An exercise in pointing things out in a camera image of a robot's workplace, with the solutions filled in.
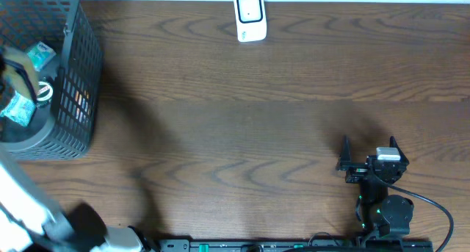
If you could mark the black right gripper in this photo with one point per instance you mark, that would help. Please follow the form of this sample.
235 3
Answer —
355 173

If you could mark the green tissue pack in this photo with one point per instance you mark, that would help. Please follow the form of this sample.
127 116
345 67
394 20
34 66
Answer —
40 54

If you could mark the pale green wet wipes pack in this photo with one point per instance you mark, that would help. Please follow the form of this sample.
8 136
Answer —
19 110

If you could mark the green Zam-Buk tin box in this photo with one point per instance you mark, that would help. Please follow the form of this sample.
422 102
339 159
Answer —
44 94

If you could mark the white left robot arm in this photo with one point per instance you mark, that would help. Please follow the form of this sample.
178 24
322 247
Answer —
30 218

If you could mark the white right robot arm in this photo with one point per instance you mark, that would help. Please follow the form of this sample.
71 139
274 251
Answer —
381 215

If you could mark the white barcode scanner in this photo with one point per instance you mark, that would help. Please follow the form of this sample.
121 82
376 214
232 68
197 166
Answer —
251 20

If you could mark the dark grey mesh basket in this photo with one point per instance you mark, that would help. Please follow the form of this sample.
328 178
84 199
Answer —
62 127

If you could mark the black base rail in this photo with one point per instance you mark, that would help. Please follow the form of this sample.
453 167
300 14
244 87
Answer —
181 245

